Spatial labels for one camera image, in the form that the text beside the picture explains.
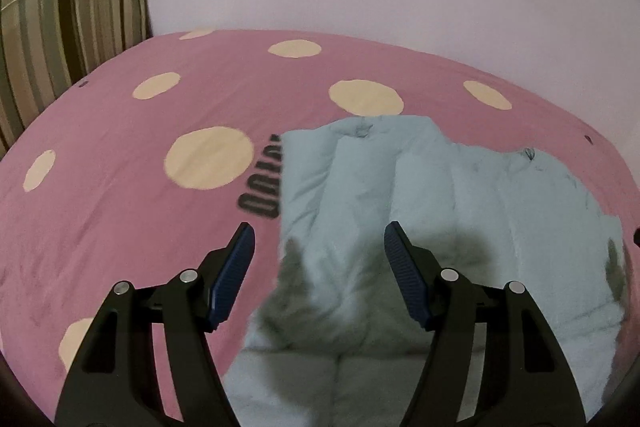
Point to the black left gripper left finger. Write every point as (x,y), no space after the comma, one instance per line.
(145,360)

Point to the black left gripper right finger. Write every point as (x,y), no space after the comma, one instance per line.
(493,361)

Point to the pink polka-dot bed sheet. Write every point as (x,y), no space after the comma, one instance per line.
(318,142)

